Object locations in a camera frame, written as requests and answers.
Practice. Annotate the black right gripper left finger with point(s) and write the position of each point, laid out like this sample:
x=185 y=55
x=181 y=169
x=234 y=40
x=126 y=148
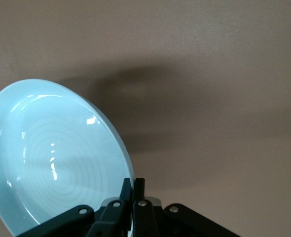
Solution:
x=111 y=217

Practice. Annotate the brown table cover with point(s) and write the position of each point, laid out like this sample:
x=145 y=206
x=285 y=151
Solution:
x=209 y=74

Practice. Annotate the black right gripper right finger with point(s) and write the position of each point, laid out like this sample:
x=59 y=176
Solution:
x=145 y=217

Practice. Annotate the light blue round plate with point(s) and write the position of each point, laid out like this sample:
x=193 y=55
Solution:
x=49 y=148

